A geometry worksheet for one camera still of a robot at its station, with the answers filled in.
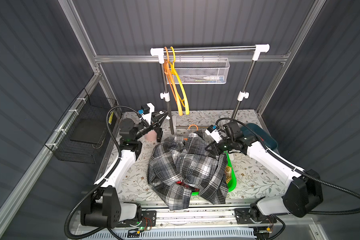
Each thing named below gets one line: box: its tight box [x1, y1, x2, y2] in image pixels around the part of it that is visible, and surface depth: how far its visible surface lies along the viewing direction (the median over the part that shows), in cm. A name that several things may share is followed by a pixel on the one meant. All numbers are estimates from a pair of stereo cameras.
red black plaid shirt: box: [175, 180, 200, 192], surface depth 75 cm
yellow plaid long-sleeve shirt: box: [224, 166, 232, 184], surface depth 80 cm
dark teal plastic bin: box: [240, 123, 278, 150], surface depth 107 cm
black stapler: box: [154, 127, 163, 143], surface depth 105 cm
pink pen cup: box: [144, 129, 157, 142], surface depth 105 cm
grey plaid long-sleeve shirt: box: [147, 131, 229, 211], surface depth 74 cm
